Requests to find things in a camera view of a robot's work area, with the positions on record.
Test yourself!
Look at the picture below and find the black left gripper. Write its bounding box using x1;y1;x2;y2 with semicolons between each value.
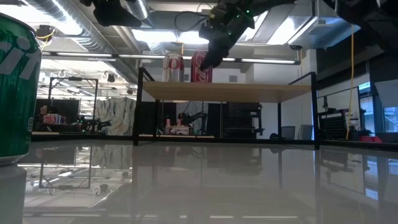
79;0;142;28

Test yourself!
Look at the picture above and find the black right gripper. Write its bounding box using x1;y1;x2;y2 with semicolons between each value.
198;4;256;71

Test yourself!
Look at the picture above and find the red Coca-Cola can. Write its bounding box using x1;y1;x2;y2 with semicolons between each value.
190;50;213;83

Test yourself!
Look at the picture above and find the silver diet cola can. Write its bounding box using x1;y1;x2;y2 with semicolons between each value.
162;52;185;83

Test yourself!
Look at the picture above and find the green Sprite can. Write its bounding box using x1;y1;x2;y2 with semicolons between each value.
0;12;43;167

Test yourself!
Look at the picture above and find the long ceiling light bar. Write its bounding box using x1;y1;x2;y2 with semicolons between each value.
42;52;302;65

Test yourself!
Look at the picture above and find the black cabinet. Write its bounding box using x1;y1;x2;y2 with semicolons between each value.
206;102;264;139

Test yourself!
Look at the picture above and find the white box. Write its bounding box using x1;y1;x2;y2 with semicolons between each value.
164;126;190;136

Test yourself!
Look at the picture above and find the patterned curtain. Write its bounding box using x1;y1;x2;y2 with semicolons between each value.
95;98;137;136

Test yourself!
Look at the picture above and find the black background screen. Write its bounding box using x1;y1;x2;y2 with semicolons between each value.
35;98;81;131

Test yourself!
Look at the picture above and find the grey chair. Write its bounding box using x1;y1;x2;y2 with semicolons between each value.
300;124;313;141
281;126;296;141

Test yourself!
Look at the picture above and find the black pegboard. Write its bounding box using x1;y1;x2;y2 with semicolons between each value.
318;108;349;140

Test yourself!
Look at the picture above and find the red flat object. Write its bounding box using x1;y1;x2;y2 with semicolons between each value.
359;135;383;144

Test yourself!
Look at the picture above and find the silver round air duct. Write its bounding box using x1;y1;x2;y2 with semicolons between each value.
26;0;147;85

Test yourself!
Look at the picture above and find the wooden shelf black metal frame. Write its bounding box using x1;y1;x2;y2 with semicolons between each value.
132;67;320;151

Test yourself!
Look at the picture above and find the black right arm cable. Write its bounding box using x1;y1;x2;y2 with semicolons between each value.
173;11;214;32

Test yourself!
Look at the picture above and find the black ceiling camera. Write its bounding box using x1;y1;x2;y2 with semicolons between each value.
35;24;57;43

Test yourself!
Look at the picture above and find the black background frame rig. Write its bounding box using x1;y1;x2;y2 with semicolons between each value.
48;77;99;134

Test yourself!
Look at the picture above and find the silver rectangular air duct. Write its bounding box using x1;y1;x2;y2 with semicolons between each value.
267;15;361;50

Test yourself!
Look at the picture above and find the black aluminium table frame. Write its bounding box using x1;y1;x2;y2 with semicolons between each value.
30;133;398;153

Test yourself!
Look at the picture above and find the yellow cable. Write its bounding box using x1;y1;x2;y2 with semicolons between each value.
345;24;356;141

